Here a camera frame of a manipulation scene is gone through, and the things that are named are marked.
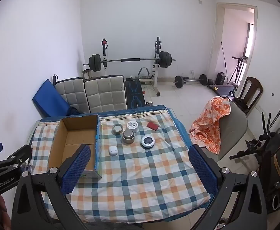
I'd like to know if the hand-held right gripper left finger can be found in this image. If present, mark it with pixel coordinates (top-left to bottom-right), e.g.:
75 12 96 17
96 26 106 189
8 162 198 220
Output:
12 144 92 230

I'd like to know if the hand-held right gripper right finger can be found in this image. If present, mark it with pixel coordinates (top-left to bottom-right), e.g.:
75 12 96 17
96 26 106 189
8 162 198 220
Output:
188 145 267 230

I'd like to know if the cardboard box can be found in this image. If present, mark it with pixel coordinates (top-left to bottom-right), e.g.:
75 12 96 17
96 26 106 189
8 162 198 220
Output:
48 114 102 180

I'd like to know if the small jar with white lid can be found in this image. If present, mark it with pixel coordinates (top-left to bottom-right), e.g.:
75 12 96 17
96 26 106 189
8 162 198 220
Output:
112 124 124 135

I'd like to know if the grey canister with perforated lid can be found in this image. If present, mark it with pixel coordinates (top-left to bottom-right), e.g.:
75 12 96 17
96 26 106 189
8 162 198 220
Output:
121 131 135 145

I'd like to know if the black and white round jar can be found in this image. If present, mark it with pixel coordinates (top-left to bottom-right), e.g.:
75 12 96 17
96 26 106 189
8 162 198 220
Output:
141 135 155 148

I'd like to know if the white jar with printed lid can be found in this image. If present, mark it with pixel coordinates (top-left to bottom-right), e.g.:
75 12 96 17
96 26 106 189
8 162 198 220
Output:
126 121 138 133

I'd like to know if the orange floral cloth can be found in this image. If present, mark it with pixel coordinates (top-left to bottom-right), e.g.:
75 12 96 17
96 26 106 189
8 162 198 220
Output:
189 96 231 155

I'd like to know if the grey chair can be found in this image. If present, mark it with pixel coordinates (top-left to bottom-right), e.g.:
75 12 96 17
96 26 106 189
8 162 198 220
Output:
218 99 248 163

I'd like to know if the blue folded mat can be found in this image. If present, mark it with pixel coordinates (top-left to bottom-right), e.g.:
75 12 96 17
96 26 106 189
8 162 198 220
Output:
32 79 71 118

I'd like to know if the plaid cloth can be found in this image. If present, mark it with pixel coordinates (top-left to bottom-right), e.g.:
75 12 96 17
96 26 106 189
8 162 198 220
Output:
31 109 211 223

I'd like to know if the grey quilted cushion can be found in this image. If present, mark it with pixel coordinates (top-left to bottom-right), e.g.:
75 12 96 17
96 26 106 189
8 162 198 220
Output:
55 77 91 114
84 75 128 114

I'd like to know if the blue striped blanket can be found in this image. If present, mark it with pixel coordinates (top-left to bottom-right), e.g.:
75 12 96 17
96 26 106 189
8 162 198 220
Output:
39 105 179 121

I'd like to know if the black treadmill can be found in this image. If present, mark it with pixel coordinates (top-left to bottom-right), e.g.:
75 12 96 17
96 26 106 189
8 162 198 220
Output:
208 83 239 96

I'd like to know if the short barbell with black plates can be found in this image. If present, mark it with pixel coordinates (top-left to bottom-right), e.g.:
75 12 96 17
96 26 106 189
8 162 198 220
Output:
174 74 208 88

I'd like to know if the black weight bench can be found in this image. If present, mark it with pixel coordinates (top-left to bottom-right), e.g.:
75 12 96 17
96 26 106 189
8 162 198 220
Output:
125 75 146 108

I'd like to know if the black speaker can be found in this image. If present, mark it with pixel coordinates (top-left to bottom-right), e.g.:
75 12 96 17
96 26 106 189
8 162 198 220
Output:
215 72 227 84

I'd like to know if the dark wooden chair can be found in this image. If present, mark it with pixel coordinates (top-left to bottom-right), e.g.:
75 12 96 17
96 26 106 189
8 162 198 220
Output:
229 77 263 115

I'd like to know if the black exercise machine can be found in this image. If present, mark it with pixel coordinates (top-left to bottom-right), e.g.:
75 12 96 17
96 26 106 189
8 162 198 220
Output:
226 56 248 84

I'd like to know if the white squat rack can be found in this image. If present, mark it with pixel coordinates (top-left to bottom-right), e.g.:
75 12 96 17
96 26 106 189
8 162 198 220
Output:
101 37 163 96

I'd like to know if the thin black rod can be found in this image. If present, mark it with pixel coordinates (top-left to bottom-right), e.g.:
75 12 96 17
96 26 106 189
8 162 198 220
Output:
220 41 228 84

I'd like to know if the long barbell with black plates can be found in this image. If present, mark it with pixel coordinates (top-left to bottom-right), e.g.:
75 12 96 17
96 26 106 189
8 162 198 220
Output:
83 51 176 73

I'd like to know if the grey metal bench frame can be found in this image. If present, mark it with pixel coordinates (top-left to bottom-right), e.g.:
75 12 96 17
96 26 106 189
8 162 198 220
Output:
138 67 155 84

